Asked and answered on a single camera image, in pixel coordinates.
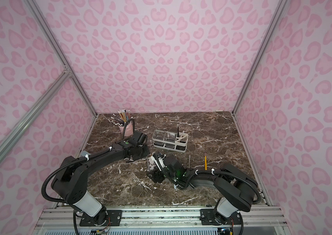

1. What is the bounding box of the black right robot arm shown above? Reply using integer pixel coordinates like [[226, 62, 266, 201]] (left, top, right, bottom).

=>
[[147, 152, 262, 224]]

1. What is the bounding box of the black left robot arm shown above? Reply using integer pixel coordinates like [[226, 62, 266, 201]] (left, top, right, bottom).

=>
[[41, 118, 150, 224]]

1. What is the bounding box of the cream toothbrush holder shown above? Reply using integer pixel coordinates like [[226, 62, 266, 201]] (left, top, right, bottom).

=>
[[152, 130, 188, 153]]

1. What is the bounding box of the yellow toothbrush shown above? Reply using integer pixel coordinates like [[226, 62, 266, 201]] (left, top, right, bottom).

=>
[[204, 155, 208, 171]]

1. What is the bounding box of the pink metal pencil bucket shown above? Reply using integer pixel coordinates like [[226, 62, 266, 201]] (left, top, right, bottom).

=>
[[119, 122, 133, 137]]

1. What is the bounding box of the bundle of coloured pencils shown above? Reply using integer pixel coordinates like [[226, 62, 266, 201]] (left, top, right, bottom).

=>
[[110, 109, 131, 126]]

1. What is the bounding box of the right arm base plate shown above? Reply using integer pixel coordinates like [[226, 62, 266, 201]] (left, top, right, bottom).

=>
[[200, 208, 242, 226]]

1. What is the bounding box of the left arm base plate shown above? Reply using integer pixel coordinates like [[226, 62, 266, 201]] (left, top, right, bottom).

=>
[[79, 209, 123, 227]]

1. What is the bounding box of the aluminium front rail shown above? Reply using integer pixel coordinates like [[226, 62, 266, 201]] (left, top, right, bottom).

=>
[[35, 205, 291, 235]]

